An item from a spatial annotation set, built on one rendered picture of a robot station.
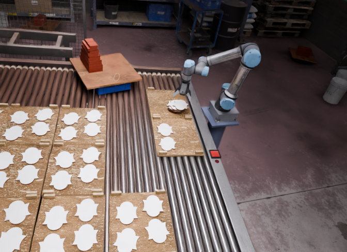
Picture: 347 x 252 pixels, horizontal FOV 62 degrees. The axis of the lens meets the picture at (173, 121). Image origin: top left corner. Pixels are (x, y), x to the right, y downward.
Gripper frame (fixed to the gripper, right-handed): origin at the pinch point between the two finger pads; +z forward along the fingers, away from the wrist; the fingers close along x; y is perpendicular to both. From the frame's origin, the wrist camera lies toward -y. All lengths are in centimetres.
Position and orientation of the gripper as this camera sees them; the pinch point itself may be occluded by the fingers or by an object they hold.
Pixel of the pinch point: (181, 99)
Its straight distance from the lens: 242.5
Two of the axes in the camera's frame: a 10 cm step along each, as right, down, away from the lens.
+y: 2.0, -6.0, 7.8
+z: -1.6, 7.6, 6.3
